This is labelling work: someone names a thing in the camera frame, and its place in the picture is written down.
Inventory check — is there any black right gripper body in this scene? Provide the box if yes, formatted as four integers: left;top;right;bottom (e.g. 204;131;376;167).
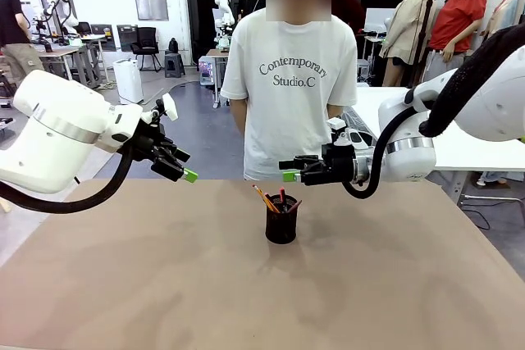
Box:
319;143;358;185

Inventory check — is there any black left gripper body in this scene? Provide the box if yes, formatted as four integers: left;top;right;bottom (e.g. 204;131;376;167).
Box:
133;122;173;165

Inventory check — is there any black mesh pen holder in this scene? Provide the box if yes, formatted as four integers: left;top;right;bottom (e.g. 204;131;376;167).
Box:
264;193;299;243

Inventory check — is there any person in white T-shirt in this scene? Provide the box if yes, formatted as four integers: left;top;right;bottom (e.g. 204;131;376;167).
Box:
220;0;358;182

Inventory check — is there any white air purifier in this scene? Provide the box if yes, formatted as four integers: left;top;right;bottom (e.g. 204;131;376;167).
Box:
112;58;144;106

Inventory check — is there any black step stool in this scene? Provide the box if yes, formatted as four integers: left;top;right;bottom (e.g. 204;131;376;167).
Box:
164;52;186;79

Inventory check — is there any computer case with lights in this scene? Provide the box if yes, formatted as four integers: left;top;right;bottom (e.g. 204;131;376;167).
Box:
198;57;217;87

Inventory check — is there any black office chair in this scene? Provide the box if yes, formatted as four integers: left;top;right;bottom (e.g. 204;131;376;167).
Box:
130;26;163;72

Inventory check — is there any wooden background table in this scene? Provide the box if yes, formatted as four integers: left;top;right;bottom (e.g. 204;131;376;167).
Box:
204;48;231;109

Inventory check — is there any grey workbench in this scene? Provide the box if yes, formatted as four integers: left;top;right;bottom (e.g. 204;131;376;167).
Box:
39;46;102;89

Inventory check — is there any black tripod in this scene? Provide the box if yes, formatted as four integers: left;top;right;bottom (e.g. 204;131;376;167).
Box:
408;0;436;89

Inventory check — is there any mannequin in beige coat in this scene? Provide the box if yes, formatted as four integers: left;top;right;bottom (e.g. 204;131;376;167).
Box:
377;0;438;87

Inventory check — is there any person in black T-shirt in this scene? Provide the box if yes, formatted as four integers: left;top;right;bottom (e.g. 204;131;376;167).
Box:
0;0;46;80

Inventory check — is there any person in red shirt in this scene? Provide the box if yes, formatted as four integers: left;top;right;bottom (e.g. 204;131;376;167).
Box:
424;0;489;80

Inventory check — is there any mannequin with bucket hat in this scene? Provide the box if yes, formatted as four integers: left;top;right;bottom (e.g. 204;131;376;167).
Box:
482;0;525;39

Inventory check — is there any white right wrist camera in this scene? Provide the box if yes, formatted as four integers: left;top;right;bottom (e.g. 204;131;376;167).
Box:
326;117;354;146

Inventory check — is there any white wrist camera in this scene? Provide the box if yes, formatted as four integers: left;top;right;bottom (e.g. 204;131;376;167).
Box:
144;93;180;124
326;117;354;146

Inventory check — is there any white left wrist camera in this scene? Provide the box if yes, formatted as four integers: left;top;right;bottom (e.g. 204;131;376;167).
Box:
144;93;180;124

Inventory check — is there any black left arm cable sleeve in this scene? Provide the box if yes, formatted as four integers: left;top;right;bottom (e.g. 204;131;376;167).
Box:
0;143;136;215

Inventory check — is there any black arm cable sleeve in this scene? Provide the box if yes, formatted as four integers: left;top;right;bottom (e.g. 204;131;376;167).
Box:
0;143;136;215
341;23;525;200

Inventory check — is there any black right arm cable sleeve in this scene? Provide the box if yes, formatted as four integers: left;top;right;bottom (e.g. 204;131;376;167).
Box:
341;23;525;200

